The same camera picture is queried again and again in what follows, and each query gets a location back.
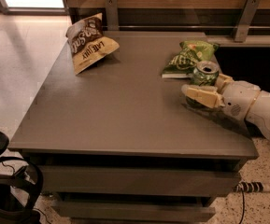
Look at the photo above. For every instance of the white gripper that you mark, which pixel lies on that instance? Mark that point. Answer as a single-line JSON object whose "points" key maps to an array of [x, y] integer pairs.
{"points": [[238, 98]]}

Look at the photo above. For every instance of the green soda can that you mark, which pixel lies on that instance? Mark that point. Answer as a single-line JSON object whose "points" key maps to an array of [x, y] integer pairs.
{"points": [[205, 73]]}

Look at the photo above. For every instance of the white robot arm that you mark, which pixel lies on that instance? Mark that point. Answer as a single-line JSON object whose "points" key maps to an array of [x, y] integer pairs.
{"points": [[259, 112]]}

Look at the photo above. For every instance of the green chip bag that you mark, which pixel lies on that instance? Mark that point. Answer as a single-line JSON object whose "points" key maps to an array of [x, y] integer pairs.
{"points": [[192, 52]]}

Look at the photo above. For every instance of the brown chip bag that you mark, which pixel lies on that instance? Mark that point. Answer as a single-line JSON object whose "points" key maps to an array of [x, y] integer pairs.
{"points": [[87, 42]]}

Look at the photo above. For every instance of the striped power strip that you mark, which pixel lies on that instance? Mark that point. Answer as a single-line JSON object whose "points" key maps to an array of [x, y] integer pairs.
{"points": [[249, 187]]}

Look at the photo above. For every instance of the upper grey drawer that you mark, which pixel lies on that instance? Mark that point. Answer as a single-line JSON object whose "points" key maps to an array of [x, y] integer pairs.
{"points": [[159, 182]]}

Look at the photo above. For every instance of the grey drawer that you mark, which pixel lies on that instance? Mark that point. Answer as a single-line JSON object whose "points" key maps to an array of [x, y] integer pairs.
{"points": [[159, 182], [134, 212]]}

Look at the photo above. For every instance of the lower grey drawer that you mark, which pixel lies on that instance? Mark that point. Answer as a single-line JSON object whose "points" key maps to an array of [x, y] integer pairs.
{"points": [[134, 212]]}

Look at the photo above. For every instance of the black office chair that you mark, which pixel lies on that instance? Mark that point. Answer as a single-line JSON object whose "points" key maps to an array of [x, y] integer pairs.
{"points": [[17, 195]]}

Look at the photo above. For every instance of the right metal wall bracket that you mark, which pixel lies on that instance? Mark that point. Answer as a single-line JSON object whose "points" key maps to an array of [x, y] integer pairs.
{"points": [[242, 28]]}

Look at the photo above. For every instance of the metal wall bracket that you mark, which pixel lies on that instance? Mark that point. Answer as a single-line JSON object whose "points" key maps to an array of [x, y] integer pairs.
{"points": [[111, 8], [242, 28]]}

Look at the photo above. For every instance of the left metal wall bracket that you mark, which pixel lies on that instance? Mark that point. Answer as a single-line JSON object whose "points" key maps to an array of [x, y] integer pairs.
{"points": [[111, 8]]}

